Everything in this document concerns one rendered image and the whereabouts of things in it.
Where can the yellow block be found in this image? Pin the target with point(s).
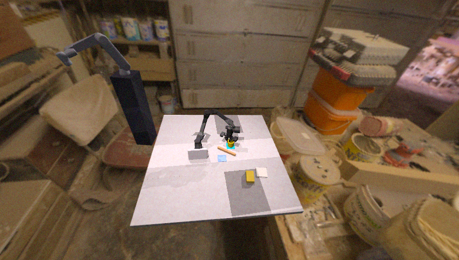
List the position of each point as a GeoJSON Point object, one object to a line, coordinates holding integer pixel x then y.
{"type": "Point", "coordinates": [249, 177]}

